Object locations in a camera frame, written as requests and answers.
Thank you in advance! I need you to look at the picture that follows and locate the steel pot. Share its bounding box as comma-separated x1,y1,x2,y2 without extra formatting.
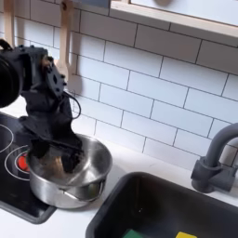
26,133,113,210

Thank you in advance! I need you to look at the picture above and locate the green toy block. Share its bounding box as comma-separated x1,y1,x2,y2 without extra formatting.
122,228,143,238

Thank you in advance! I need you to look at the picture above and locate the yellow toy block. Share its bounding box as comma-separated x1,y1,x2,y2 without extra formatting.
175,231,198,238

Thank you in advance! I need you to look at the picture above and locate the black toy stove cooktop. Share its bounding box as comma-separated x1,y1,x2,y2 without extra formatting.
0,111,58,225

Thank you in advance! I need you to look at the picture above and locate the wooden spoon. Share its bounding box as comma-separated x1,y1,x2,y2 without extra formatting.
57,0,74,78

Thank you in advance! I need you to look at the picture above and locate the dark grey sink basin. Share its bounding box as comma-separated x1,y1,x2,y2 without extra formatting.
85,171,238,238

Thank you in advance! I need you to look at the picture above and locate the grey extractor hood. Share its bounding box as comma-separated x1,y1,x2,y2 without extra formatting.
73,0,112,8

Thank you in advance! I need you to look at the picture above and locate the grey tap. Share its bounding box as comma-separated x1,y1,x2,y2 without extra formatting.
190,123,238,194

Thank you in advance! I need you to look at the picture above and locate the white toy microwave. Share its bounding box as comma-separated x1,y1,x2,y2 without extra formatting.
129,0,238,27

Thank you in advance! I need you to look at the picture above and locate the wooden kitchen frame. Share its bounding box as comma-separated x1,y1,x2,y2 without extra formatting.
110,0,238,47

